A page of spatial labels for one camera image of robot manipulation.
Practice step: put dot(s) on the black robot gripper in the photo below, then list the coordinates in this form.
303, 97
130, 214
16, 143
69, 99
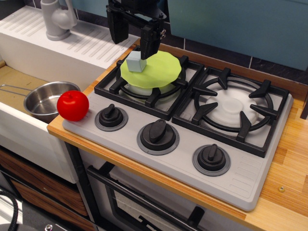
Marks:
144, 14

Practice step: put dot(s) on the light grey-blue cube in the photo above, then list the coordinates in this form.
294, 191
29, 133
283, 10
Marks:
135, 63

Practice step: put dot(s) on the lime green plate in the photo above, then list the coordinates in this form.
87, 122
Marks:
162, 68

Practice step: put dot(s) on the white toy sink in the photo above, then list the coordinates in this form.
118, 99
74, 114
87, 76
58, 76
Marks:
80, 58

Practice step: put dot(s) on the small steel pot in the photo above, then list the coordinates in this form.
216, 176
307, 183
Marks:
41, 102

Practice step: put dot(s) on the grey toy faucet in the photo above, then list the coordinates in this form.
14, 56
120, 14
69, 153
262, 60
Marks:
58, 22

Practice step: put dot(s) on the black left burner grate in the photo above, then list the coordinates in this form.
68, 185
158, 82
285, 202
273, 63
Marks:
109, 87

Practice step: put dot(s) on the black burner grate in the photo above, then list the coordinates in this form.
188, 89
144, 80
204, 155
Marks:
252, 138
109, 87

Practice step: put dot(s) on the black left stove knob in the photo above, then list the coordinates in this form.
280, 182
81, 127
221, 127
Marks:
111, 118

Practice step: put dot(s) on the black stove knob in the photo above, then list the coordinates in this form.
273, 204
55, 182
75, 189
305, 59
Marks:
111, 118
211, 160
158, 138

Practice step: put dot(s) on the red toy tomato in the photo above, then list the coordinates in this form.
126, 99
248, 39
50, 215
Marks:
73, 105

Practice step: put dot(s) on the black middle stove knob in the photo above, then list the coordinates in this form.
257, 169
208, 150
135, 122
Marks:
158, 138

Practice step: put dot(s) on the white right burner cap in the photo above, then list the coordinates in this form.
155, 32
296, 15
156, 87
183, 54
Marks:
230, 103

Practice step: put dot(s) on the grey toy stovetop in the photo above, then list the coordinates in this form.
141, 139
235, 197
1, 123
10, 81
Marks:
239, 186

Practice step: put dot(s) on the black right stove knob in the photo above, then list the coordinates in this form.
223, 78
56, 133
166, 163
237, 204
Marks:
211, 160

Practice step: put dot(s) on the black right burner grate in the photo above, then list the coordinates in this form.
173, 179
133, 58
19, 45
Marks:
252, 138

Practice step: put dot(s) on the wooden drawer fronts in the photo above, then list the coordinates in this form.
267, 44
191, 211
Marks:
51, 194

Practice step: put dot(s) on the black oven door handle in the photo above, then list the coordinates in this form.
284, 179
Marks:
112, 186

